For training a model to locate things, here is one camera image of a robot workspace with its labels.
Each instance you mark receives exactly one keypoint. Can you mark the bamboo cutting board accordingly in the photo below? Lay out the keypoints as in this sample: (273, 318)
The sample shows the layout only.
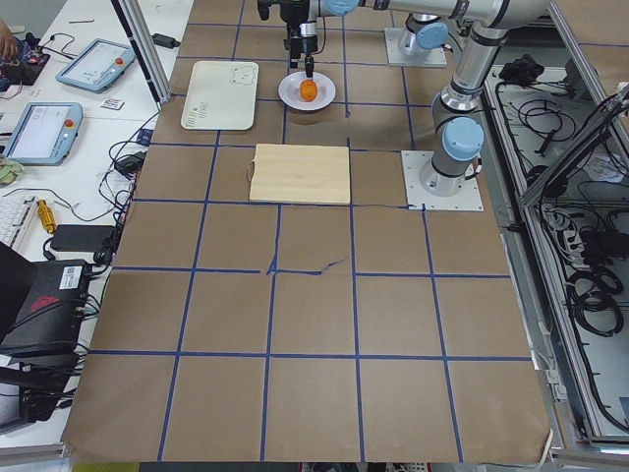
(296, 174)

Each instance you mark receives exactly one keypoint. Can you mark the aluminium frame post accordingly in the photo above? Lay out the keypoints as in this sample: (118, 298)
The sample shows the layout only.
(130, 16)

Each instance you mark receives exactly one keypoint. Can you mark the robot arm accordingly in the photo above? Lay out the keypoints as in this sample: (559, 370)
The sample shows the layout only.
(460, 137)
(414, 21)

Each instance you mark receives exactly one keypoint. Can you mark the small printed card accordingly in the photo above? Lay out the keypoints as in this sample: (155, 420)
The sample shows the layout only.
(113, 104)

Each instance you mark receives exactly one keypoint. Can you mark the teach pendant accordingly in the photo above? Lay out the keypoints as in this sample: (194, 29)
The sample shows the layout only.
(45, 133)
(98, 66)

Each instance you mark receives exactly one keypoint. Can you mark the black computer box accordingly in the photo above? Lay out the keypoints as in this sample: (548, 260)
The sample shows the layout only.
(40, 307)

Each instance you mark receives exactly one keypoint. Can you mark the black power adapter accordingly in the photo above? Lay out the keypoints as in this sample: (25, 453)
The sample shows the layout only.
(165, 41)

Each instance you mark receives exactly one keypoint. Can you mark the brass cylinder tool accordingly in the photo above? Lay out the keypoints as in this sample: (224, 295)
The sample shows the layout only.
(46, 216)

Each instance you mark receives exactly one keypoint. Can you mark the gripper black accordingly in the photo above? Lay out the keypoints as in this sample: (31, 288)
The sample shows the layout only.
(310, 45)

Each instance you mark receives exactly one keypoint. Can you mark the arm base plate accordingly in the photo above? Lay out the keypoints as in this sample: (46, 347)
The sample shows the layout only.
(426, 189)
(417, 49)

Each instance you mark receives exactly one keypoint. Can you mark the white round plate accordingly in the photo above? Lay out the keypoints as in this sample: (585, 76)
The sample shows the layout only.
(288, 90)

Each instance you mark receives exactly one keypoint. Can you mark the orange fruit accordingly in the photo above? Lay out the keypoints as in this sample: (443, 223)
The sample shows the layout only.
(308, 90)

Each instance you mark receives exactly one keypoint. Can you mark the white keyboard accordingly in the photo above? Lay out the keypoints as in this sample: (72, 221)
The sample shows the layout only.
(17, 212)

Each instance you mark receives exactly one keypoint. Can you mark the cream bear tray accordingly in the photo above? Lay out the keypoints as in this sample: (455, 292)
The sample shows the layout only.
(221, 96)

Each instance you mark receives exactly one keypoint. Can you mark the near teach pendant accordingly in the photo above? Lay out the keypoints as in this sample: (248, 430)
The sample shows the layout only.
(45, 133)

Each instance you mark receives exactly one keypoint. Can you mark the far teach pendant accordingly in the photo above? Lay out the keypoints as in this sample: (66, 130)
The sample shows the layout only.
(98, 66)

